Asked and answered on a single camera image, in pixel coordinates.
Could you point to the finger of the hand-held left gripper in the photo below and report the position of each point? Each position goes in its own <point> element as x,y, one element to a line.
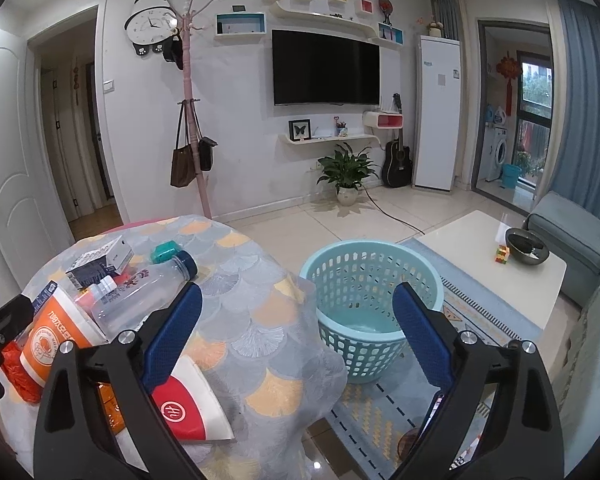
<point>10,316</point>

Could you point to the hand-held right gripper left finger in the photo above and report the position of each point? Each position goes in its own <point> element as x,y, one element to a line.
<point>175,332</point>

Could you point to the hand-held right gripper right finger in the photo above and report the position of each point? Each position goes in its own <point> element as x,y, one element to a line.
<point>420,332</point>

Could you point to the teal plastic basket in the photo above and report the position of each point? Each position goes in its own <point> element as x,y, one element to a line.
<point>340,347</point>

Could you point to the white navy carton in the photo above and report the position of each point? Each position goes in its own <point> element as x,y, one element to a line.
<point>116,255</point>

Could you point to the orange red mesh bag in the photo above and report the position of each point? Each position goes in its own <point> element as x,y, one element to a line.
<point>17,375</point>

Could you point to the orange paper cup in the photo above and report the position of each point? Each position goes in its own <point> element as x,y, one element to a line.
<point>55,332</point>

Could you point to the clear plastic bottle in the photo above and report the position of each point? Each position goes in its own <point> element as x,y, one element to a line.
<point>140,296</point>

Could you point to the red white paper cup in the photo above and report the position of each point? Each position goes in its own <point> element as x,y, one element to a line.
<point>195,405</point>

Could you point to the green packet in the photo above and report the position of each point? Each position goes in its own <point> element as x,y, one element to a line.
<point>164,253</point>

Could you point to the blue patterned rug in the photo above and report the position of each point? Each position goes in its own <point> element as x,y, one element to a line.
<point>380,410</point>

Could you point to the white coffee table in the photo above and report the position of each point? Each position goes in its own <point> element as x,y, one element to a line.
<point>470,250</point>

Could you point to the orange snack packet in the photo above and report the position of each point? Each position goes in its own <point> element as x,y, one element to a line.
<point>111,410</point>

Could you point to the puzzle cube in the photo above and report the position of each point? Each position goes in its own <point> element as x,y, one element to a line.
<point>502,254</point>

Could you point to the dark bowl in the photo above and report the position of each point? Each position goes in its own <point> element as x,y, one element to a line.
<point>520,241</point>

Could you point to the white door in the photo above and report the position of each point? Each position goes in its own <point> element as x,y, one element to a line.
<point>5,135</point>

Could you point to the brown tote bag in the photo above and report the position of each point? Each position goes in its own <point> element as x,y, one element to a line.
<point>182,167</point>

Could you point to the black guitar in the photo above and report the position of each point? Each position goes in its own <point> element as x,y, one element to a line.
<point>397,165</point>

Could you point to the blue grey sofa seat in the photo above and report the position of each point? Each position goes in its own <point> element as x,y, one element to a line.
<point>590,360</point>
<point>565,230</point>

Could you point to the small black bag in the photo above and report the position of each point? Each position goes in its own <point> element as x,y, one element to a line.
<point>206,156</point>

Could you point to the teal bucket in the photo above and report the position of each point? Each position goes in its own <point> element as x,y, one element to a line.
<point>510,176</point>

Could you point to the potted green plant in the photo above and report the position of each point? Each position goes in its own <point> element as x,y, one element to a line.
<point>345,165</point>

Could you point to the white washing machine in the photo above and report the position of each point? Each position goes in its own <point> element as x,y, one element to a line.
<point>497,152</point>

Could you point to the balcony plant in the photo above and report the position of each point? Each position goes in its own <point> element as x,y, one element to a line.
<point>525,162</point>

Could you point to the white standing air conditioner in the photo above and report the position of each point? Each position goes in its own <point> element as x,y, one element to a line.
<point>436,120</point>

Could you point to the pen cup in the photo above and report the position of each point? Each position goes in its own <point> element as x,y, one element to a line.
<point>341,130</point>

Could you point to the pink coat rack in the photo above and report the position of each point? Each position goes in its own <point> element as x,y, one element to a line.
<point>191,110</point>

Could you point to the blue detergent bottle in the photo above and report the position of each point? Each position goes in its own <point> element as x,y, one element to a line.
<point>489,115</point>

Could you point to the white detergent bottle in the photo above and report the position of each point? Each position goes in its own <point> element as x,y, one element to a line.
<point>499,115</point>

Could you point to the framed butterfly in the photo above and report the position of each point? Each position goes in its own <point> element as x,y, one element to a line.
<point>300,129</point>

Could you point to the wide blue curtain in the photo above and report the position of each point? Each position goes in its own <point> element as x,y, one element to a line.
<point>580,110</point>

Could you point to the red knot ornament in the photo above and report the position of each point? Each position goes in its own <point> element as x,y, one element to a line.
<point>508,72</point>

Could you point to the small teal box shelf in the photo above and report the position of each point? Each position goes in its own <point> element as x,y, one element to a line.
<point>391,35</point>

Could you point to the small figurine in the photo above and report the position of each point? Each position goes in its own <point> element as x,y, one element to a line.
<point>434,29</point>

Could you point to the teal white box shelf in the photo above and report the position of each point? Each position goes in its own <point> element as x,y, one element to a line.
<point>240,33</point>

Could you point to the red round fan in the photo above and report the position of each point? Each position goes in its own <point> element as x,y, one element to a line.
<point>385,6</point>

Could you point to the wall socket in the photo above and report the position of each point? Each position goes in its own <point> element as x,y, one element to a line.
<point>318,166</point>

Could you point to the white red wall box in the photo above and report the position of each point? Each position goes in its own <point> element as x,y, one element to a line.
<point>382,120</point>

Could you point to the low white wall shelf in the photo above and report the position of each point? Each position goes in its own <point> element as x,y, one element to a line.
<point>325,138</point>

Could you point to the light switch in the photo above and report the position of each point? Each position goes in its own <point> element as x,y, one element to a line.
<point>109,86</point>

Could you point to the black wall television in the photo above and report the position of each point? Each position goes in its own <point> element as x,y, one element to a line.
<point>325,67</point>

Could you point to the panda wall clock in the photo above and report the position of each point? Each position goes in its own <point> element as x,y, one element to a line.
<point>150,22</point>

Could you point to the curved white wall shelf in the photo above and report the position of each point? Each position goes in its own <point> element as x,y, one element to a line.
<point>330,17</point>

